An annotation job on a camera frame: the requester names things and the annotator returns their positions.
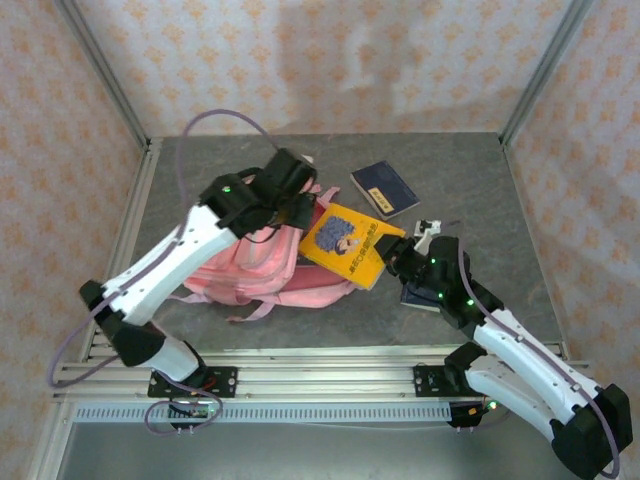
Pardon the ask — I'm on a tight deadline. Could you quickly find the thin black gripper wire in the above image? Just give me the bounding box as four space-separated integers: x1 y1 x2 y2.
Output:
238 224 281 246

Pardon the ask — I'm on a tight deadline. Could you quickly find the navy book with yellow label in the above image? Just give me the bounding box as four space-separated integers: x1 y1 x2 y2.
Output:
350 159 421 221
399 248 472 314

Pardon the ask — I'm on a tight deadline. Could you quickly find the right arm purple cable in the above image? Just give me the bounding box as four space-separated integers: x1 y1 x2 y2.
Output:
447 219 624 480

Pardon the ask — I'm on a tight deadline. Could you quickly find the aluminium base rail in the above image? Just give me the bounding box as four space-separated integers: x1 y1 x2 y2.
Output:
52 346 601 403

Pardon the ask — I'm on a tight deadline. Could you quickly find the grey metal lower panel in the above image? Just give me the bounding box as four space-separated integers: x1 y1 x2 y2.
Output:
54 422 596 480

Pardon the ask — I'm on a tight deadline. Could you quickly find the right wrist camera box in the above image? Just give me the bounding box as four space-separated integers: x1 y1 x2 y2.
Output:
413 218 444 249

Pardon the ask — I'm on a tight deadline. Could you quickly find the electronics board with LED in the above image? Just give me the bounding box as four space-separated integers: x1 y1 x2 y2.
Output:
167 399 217 420
447 397 504 431

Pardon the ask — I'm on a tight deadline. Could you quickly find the white slotted cable duct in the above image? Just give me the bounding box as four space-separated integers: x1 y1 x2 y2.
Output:
74 403 454 425

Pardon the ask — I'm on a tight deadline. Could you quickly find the yellow cartoon cover book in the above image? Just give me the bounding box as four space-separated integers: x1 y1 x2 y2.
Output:
298 202 407 292

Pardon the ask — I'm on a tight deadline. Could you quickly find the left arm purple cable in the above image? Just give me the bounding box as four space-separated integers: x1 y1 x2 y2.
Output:
47 108 281 437

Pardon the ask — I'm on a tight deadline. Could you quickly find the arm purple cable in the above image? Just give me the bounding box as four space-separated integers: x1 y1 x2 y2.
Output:
47 108 281 437
447 219 624 480

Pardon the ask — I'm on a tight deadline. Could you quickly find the pink school backpack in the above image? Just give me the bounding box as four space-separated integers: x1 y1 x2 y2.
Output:
167 185 357 324

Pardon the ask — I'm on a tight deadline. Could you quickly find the aluminium corner post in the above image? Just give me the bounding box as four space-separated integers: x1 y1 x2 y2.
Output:
499 0 595 147
53 0 153 149

